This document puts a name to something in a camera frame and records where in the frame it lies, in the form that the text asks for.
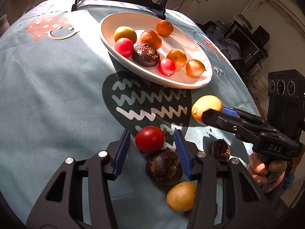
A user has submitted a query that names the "yellow spotted fruit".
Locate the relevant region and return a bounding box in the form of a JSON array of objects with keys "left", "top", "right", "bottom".
[{"left": 191, "top": 95, "right": 223, "bottom": 125}]

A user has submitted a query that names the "small yellow-green round fruit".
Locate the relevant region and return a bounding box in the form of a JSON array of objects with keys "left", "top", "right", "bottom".
[{"left": 166, "top": 181, "right": 197, "bottom": 211}]

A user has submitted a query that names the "small yellow fruit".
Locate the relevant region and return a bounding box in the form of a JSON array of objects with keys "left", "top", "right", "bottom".
[{"left": 185, "top": 60, "right": 206, "bottom": 77}]

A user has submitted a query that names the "dark purple fruit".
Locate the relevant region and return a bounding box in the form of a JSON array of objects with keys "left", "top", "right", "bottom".
[{"left": 146, "top": 149, "right": 183, "bottom": 186}]

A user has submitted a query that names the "dark red apple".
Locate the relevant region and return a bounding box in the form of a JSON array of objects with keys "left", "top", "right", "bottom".
[{"left": 135, "top": 126, "right": 165, "bottom": 153}]

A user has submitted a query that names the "small red cherry tomato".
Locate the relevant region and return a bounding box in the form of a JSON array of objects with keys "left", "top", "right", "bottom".
[{"left": 158, "top": 58, "right": 176, "bottom": 77}]

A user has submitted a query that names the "wrinkled dark passion fruit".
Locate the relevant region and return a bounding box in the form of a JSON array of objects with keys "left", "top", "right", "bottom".
[{"left": 131, "top": 44, "right": 160, "bottom": 68}]

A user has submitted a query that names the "large textured orange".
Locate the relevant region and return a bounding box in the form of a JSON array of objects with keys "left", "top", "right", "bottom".
[{"left": 156, "top": 20, "right": 174, "bottom": 37}]

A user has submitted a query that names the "small red fruit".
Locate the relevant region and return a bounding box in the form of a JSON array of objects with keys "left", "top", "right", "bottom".
[{"left": 114, "top": 38, "right": 134, "bottom": 58}]

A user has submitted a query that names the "right hand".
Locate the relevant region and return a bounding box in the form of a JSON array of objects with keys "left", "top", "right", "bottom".
[{"left": 247, "top": 152, "right": 287, "bottom": 192}]

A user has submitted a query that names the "black speaker box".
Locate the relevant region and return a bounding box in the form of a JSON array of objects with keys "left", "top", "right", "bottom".
[{"left": 267, "top": 69, "right": 304, "bottom": 142}]

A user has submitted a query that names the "pile of grey clothes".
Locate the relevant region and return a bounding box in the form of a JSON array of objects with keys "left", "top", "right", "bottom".
[{"left": 197, "top": 21, "right": 241, "bottom": 61}]

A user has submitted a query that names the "white oval plate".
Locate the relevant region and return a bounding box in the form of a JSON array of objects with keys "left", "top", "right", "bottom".
[{"left": 99, "top": 11, "right": 214, "bottom": 90}]

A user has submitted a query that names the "light blue patterned tablecloth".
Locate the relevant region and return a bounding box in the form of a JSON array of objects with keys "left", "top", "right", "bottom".
[{"left": 1, "top": 0, "right": 258, "bottom": 222}]

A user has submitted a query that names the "white ceramic jug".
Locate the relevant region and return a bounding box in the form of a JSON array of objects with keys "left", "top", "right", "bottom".
[{"left": 0, "top": 15, "right": 10, "bottom": 37}]

